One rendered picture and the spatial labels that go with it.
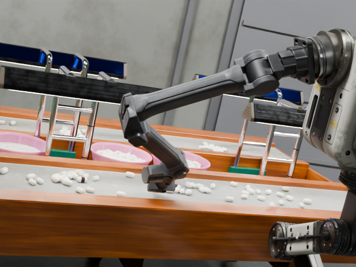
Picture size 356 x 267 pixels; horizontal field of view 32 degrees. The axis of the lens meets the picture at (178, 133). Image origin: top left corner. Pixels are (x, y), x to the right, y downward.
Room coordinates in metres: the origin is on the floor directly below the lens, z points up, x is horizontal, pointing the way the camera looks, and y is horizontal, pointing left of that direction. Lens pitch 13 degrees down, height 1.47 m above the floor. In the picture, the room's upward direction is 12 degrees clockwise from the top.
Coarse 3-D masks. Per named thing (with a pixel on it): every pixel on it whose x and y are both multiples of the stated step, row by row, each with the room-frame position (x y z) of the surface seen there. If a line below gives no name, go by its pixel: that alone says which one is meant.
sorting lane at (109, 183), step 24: (0, 168) 2.06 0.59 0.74; (24, 168) 2.12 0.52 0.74; (48, 168) 2.18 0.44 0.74; (72, 168) 2.23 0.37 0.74; (72, 192) 1.98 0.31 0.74; (96, 192) 2.03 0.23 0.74; (144, 192) 2.14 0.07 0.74; (192, 192) 2.27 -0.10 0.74; (216, 192) 2.33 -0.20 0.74; (240, 192) 2.40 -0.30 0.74; (264, 192) 2.48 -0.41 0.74; (288, 192) 2.56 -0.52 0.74; (312, 192) 2.64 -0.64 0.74; (336, 192) 2.73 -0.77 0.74
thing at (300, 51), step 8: (296, 40) 1.71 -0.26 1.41; (304, 40) 1.64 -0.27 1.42; (288, 48) 1.67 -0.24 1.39; (296, 48) 1.65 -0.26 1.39; (304, 48) 1.65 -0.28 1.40; (312, 48) 1.63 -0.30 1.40; (280, 56) 1.64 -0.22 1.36; (288, 56) 1.64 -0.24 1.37; (296, 56) 1.63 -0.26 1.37; (304, 56) 1.64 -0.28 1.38; (312, 56) 1.64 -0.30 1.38; (288, 64) 1.63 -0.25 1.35; (296, 64) 1.63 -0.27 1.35; (304, 64) 1.63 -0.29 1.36; (312, 64) 1.64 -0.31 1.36; (288, 72) 1.64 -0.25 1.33; (296, 72) 1.64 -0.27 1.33; (304, 72) 1.64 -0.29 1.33; (312, 72) 1.64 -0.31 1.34; (304, 80) 1.67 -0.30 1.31; (312, 80) 1.64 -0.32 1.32
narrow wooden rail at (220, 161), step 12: (24, 132) 2.50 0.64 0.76; (60, 144) 2.54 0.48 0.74; (204, 156) 2.83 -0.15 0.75; (216, 156) 2.85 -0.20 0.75; (228, 156) 2.88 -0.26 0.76; (240, 156) 2.91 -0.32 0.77; (252, 156) 2.97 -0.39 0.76; (216, 168) 2.86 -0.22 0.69; (276, 168) 3.00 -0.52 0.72; (288, 168) 3.03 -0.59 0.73; (300, 168) 3.06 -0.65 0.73
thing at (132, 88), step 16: (0, 80) 1.99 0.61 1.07; (16, 80) 2.01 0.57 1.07; (32, 80) 2.04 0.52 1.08; (48, 80) 2.07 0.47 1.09; (64, 80) 2.09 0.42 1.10; (80, 80) 2.12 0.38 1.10; (96, 80) 2.15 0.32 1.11; (64, 96) 2.08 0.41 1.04; (80, 96) 2.10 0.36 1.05; (96, 96) 2.12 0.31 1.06; (112, 96) 2.15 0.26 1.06
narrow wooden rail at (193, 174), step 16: (0, 160) 2.12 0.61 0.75; (16, 160) 2.15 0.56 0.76; (32, 160) 2.17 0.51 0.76; (48, 160) 2.20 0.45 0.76; (64, 160) 2.24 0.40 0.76; (80, 160) 2.29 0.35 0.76; (192, 176) 2.45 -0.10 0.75; (208, 176) 2.48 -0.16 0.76; (224, 176) 2.51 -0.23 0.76; (240, 176) 2.55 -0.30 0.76; (256, 176) 2.61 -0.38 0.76; (272, 176) 2.67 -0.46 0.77
